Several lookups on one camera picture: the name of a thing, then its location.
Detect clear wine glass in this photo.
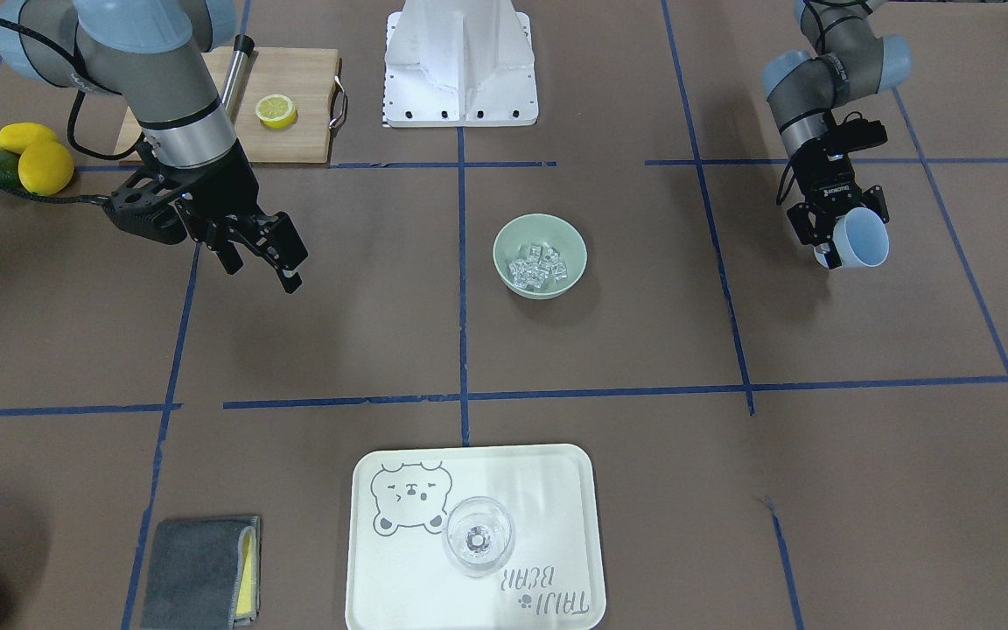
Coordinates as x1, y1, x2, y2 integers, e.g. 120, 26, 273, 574
444, 495, 517, 578

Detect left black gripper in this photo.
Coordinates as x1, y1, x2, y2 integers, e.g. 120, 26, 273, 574
787, 118, 891, 269

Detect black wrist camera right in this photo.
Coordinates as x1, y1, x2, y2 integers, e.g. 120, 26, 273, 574
101, 166, 188, 246

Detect ice cubes in bowl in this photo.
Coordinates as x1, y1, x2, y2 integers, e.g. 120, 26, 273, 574
507, 243, 571, 292

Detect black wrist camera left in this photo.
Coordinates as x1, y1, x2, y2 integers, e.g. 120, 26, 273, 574
829, 112, 888, 154

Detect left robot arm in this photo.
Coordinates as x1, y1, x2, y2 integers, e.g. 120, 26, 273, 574
761, 1, 913, 269

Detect wooden cutting board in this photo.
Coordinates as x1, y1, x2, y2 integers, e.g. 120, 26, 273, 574
144, 47, 341, 168

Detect white bear tray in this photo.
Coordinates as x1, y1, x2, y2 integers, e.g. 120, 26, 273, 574
345, 444, 607, 629

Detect green ceramic bowl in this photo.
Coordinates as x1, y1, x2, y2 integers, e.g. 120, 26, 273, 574
492, 213, 588, 300

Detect light blue plastic cup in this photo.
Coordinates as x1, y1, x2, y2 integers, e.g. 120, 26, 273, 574
831, 206, 891, 269

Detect steel knife handle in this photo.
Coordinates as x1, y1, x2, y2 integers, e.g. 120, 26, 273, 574
220, 33, 255, 121

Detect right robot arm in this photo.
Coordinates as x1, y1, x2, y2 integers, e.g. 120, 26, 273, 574
0, 1, 308, 292

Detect grey folded cloth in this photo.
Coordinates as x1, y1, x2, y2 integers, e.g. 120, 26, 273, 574
140, 514, 263, 629

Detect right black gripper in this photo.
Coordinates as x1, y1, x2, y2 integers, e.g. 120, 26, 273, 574
173, 144, 308, 294

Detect half lemon slice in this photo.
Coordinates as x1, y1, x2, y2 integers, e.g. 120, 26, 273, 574
255, 94, 298, 130

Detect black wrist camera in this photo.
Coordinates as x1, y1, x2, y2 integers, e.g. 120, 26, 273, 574
101, 166, 188, 246
829, 112, 888, 154

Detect yellow lemon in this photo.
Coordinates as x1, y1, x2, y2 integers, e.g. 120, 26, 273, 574
17, 141, 75, 196
0, 121, 60, 156

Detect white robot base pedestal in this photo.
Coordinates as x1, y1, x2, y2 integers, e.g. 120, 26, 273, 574
381, 1, 540, 129

